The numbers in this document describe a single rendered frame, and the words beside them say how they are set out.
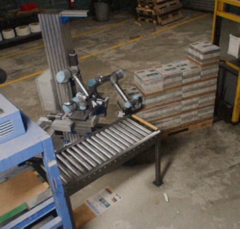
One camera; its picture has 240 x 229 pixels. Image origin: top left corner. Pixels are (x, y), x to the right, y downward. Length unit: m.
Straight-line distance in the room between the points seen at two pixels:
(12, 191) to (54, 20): 1.87
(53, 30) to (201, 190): 2.59
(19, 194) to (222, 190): 2.34
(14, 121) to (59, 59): 1.64
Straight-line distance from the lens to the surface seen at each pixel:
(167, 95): 4.26
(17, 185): 3.08
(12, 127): 2.30
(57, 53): 3.73
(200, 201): 3.80
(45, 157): 2.32
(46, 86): 3.96
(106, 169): 3.08
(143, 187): 3.90
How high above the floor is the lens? 2.81
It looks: 32 degrees down
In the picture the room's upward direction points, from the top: 4 degrees counter-clockwise
